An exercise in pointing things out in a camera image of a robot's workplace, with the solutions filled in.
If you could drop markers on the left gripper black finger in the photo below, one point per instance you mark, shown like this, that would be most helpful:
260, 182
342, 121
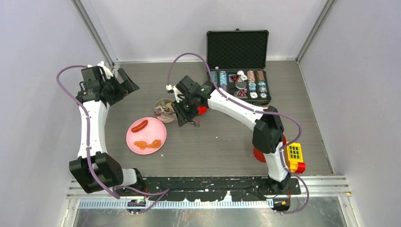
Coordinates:
128, 85
118, 93

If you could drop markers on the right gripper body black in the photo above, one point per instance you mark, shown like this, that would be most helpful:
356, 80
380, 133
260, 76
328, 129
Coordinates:
189, 106

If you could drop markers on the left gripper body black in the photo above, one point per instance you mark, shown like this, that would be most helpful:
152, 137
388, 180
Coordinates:
113, 97

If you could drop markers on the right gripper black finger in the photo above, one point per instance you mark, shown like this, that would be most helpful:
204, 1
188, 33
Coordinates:
179, 108
184, 117

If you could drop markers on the metal serving tongs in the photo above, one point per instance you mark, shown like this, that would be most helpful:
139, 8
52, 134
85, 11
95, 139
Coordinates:
159, 112

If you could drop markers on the red plastic cup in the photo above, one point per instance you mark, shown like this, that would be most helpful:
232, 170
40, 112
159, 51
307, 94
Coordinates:
260, 156

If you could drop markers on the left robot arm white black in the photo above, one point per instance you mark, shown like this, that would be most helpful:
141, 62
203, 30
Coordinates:
94, 169

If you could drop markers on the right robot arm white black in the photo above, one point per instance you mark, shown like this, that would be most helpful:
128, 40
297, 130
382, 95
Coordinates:
265, 124

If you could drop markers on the round steel lunch box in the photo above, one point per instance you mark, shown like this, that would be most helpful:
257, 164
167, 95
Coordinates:
165, 105

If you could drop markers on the red lid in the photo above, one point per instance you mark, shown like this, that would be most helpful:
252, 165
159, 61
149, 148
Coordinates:
202, 110

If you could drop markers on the pink plate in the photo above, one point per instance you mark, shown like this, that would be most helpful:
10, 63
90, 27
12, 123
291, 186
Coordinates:
155, 130

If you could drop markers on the fried chicken drumstick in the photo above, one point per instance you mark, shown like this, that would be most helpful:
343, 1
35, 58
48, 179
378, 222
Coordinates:
155, 144

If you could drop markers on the red sausage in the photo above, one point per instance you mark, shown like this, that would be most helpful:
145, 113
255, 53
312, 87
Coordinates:
139, 127

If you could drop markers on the fried chicken nugget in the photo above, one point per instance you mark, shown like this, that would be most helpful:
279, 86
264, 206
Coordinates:
141, 144

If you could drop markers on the black poker chip case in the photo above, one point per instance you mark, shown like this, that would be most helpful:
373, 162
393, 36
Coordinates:
237, 60

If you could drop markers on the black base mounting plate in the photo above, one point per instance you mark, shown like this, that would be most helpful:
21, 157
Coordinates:
208, 189

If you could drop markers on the yellow red toy block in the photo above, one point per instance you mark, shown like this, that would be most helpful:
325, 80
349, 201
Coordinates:
294, 158

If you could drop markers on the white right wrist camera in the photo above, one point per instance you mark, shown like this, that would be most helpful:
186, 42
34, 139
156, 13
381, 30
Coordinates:
177, 93

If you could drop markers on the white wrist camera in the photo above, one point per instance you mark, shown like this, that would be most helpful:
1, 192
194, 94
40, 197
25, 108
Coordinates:
97, 72
177, 93

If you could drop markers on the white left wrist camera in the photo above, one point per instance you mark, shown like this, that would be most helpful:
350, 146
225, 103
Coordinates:
97, 72

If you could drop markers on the toothed aluminium rail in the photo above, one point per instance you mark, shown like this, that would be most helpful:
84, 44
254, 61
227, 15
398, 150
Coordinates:
141, 204

